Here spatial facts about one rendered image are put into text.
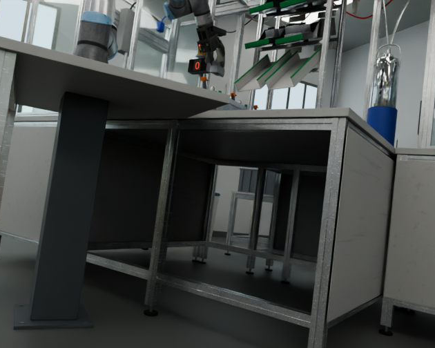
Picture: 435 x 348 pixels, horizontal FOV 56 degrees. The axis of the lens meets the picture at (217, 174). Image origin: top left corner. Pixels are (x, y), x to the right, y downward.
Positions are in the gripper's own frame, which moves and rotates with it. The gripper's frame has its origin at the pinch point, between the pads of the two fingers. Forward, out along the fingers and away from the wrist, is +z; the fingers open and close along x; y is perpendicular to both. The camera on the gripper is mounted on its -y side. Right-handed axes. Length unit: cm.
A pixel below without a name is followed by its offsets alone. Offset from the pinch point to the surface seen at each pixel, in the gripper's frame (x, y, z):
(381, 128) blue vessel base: 61, -46, 59
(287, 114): 51, 39, 6
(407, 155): 79, -16, 55
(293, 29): 40.5, -0.5, -12.3
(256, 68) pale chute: 19.7, -0.1, 3.3
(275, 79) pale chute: 33.6, 10.3, 4.5
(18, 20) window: -346, -128, -20
